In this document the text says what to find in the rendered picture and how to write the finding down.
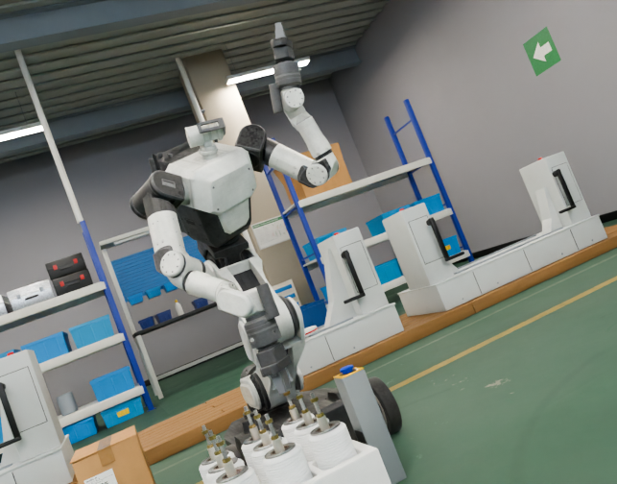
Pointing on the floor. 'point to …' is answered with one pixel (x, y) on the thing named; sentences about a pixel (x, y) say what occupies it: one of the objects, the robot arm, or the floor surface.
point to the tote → (314, 313)
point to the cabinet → (287, 291)
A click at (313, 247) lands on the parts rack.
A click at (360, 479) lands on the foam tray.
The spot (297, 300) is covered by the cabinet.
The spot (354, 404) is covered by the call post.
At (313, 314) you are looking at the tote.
